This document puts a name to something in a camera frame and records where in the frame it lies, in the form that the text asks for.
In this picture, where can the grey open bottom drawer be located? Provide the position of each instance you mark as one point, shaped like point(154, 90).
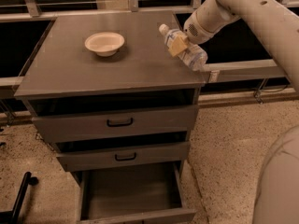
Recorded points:
point(141, 194)

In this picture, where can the white paper bowl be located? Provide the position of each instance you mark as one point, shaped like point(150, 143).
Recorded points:
point(104, 44)

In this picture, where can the grey drawer cabinet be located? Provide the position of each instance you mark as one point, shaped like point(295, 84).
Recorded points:
point(63, 66)

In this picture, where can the grey top drawer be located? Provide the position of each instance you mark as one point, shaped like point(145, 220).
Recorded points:
point(100, 125)

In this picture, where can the grey middle drawer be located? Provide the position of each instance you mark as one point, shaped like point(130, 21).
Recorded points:
point(123, 156)

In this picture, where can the metal railing frame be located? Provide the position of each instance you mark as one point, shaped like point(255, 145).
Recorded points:
point(230, 71)

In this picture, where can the clear plastic water bottle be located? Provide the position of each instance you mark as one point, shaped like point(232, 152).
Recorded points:
point(193, 56)

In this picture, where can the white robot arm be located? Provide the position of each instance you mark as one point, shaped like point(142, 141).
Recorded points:
point(277, 29)

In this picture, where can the black metal stand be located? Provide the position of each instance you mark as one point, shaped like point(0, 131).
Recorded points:
point(11, 217)

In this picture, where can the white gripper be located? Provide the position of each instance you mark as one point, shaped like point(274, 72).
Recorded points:
point(195, 31)

